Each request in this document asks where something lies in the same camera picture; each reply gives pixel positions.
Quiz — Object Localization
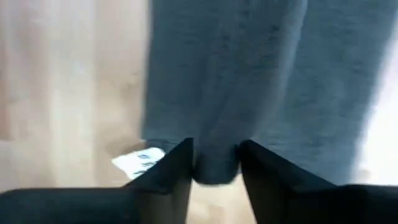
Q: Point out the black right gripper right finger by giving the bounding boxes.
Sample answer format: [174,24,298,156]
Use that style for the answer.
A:
[238,139,398,224]

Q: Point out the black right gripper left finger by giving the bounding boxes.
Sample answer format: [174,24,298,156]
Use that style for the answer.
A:
[0,137,195,224]

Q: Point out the dark grey-blue towel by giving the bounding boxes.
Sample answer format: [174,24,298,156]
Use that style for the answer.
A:
[111,0,398,186]

